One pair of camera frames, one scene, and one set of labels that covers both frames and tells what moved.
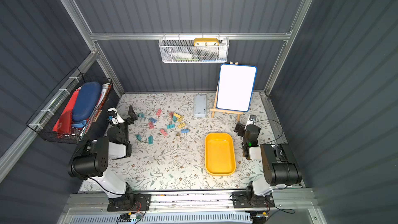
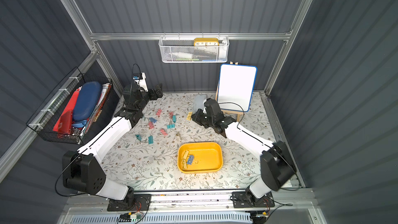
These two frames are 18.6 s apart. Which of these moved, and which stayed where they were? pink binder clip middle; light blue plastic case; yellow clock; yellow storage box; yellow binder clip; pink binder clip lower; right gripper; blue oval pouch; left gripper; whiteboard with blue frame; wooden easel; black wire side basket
Moved: yellow storage box; right gripper; yellow binder clip; left gripper
Stayed: light blue plastic case; black wire side basket; pink binder clip middle; pink binder clip lower; yellow clock; whiteboard with blue frame; wooden easel; blue oval pouch
